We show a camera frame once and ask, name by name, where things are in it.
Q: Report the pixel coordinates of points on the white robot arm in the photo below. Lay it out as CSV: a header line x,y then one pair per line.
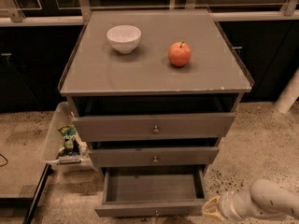
x,y
254,180

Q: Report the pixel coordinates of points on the grey drawer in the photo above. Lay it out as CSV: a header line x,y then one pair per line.
x,y
161,156
153,127
153,191

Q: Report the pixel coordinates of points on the black floor rail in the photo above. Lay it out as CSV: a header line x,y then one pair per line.
x,y
37,195

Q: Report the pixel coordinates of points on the green snack bag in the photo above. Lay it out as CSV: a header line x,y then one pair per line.
x,y
70,144

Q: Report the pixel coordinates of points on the metal railing frame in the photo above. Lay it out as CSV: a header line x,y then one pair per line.
x,y
77,12

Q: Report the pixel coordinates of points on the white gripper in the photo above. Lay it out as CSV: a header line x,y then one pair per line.
x,y
226,204

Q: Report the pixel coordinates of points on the clear plastic bin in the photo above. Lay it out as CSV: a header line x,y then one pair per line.
x,y
53,141

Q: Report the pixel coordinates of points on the red apple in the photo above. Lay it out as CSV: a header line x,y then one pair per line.
x,y
179,54

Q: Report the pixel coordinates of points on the white ceramic bowl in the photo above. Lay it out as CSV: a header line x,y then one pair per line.
x,y
124,38

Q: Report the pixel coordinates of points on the grey bottom drawer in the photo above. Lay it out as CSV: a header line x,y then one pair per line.
x,y
153,191

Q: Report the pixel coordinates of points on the grey middle drawer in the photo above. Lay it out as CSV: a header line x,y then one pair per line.
x,y
161,156

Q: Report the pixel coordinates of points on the grey drawer cabinet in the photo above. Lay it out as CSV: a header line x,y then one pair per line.
x,y
100,81

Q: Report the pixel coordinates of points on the grey top drawer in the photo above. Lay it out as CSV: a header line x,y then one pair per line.
x,y
153,127

